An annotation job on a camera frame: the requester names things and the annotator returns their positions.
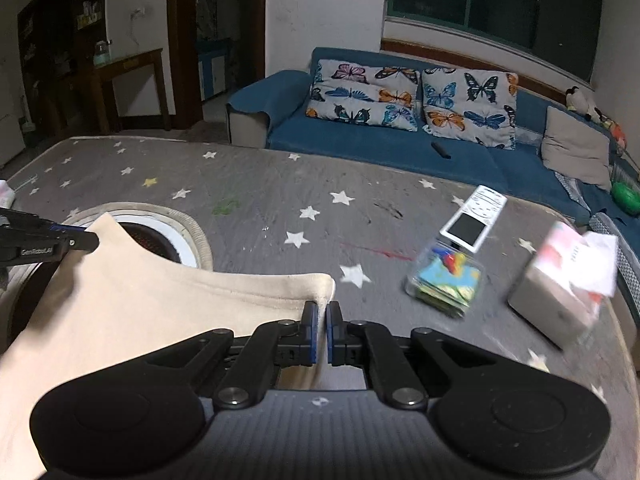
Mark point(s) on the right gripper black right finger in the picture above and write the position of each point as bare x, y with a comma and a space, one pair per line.
371, 348

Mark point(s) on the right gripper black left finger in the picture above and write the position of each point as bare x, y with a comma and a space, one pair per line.
272, 347

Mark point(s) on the cream long-sleeve garment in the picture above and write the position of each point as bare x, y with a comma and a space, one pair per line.
120, 302

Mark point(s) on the clear box of colourful items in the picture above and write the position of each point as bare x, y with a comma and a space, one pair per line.
445, 278

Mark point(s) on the grey star-pattern table cover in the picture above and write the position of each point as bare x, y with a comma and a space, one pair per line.
273, 213

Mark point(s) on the white remote control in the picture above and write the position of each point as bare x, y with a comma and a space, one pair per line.
470, 225

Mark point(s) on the dark wooden side table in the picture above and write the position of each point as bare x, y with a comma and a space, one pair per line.
115, 84

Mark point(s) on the black remote on sofa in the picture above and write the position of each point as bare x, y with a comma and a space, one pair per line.
440, 150

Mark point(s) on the tissue box with pink pack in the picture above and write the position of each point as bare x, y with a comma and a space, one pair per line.
562, 288

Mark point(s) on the blue sectional sofa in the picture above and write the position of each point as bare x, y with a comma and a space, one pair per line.
271, 114

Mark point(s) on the left butterfly pillow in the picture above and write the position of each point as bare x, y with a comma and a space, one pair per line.
364, 95

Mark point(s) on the butterfly pillow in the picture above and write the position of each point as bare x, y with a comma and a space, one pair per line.
477, 106
364, 95

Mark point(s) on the right butterfly pillow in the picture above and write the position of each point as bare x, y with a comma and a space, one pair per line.
477, 106

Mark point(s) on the grey plain cushion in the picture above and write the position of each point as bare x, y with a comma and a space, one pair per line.
575, 150

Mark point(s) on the green bowl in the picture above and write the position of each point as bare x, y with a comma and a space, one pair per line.
626, 198

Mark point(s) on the black and white plush toy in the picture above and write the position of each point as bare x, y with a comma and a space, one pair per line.
576, 101

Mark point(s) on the dark wooden door frame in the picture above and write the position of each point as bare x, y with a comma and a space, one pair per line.
201, 30

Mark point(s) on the dark window with green frame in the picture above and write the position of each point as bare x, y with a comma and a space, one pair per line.
563, 33

